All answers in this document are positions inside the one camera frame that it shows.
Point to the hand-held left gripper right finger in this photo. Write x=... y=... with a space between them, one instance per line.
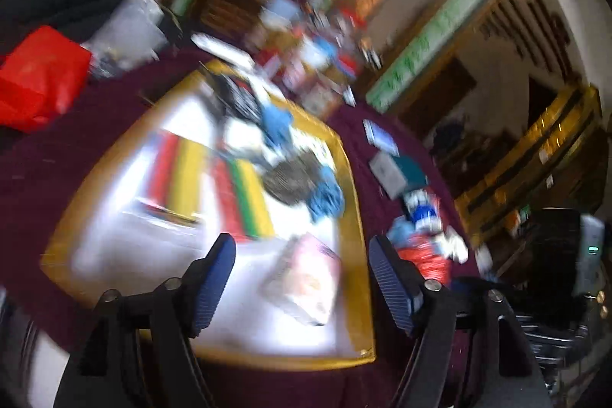
x=389 y=283

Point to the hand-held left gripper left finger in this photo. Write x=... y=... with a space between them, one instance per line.
x=215 y=283

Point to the pink and white packet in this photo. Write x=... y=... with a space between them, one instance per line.
x=306 y=279

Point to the yellow box with white inside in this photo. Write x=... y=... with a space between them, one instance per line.
x=119 y=245

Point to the light blue knit sweater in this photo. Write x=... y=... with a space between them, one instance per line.
x=327 y=195

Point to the bag of coloured foam sticks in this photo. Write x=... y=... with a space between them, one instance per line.
x=191 y=169

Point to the brown knit hat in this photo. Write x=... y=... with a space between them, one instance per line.
x=294 y=178

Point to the blue towel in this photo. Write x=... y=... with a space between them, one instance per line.
x=277 y=126

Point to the black and clear plastic bag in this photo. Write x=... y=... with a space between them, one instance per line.
x=236 y=99

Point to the red plastic bag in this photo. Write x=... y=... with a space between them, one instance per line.
x=425 y=260

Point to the blue and white tissue pack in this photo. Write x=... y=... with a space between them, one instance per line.
x=423 y=212

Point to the teal tissue pack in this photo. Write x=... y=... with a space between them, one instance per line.
x=406 y=171

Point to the white blue flat packet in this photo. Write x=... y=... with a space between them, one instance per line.
x=380 y=138

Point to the brown wooden door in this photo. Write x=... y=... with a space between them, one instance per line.
x=442 y=97

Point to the burgundy velvet tablecloth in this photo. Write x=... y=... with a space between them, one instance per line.
x=57 y=169

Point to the bamboo print panel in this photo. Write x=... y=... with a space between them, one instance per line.
x=440 y=30

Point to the crumpled clear plastic bag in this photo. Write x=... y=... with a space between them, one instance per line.
x=126 y=30

